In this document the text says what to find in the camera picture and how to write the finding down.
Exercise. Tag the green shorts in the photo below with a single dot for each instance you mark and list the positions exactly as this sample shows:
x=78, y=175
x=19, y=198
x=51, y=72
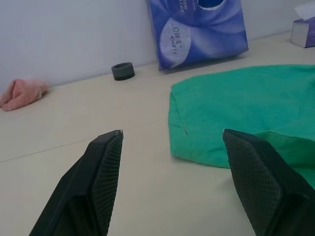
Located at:
x=246, y=98

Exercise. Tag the pink fluffy cloth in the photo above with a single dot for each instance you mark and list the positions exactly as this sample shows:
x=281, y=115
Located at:
x=22, y=94

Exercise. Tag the purple tissue roll pack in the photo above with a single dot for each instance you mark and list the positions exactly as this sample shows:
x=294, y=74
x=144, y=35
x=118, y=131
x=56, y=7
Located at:
x=197, y=37

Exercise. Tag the purple tissue box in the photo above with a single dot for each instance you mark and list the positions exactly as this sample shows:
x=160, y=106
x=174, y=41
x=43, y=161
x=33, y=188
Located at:
x=304, y=32

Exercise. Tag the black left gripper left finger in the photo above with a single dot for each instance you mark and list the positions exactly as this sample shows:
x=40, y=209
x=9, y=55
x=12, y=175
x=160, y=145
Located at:
x=98, y=177

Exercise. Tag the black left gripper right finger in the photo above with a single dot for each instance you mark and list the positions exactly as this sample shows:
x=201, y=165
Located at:
x=261, y=186

